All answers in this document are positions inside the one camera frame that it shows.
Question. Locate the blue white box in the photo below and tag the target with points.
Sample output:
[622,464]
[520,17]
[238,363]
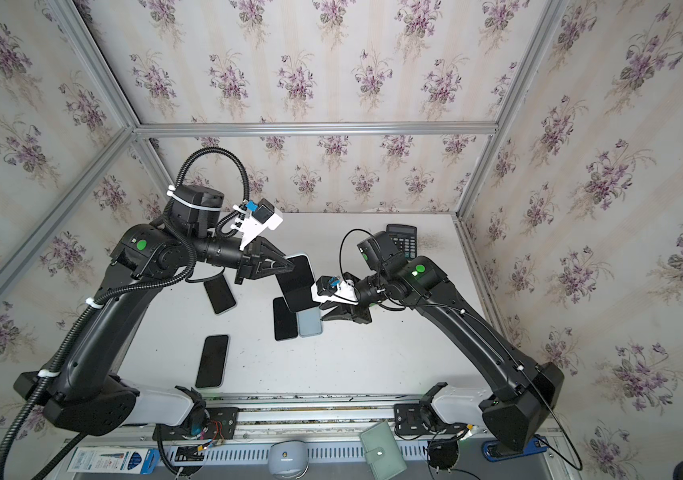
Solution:
[117,460]

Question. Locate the black desk calculator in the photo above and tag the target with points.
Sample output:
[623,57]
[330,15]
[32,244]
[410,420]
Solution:
[405,238]

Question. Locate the grey round device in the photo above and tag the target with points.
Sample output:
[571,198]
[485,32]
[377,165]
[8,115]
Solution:
[288,460]

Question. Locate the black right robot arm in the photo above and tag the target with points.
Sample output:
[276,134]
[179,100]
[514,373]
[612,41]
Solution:
[519,393]

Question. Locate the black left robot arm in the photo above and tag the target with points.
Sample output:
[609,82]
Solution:
[77,389]

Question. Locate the black round puck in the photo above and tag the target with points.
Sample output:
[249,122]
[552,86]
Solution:
[442,455]

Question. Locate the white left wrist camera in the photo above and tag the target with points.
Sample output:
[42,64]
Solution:
[254,218]

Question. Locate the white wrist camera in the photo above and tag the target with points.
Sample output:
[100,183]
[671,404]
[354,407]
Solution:
[254,218]
[333,289]

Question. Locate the light blue phone case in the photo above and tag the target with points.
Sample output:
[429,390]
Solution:
[309,322]

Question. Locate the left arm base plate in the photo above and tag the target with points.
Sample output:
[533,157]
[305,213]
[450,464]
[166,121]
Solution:
[213,425]

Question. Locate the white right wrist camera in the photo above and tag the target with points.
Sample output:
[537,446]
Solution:
[333,289]

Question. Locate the white perforated cable tray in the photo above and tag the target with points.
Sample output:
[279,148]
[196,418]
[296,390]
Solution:
[235,454]

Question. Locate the black phone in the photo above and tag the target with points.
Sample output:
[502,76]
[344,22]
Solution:
[219,294]
[212,362]

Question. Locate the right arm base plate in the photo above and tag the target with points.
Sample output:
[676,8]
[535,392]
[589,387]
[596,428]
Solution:
[412,420]

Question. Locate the green wallet pouch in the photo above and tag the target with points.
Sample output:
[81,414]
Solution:
[382,452]

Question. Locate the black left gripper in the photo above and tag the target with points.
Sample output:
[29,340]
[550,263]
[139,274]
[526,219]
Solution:
[246,261]

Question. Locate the blue handheld device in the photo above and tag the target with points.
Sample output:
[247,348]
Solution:
[495,451]

